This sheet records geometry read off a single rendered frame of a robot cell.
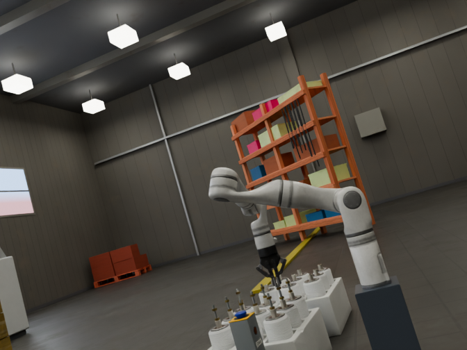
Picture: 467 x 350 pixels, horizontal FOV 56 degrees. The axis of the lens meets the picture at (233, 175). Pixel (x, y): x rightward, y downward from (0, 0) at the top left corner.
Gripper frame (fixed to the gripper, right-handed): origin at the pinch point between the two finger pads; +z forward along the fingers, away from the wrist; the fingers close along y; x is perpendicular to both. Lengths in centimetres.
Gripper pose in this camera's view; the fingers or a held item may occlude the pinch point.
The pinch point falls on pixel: (276, 281)
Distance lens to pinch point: 179.2
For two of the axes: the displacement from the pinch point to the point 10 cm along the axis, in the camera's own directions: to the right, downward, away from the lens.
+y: 9.5, -3.0, -1.3
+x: 1.5, 0.6, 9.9
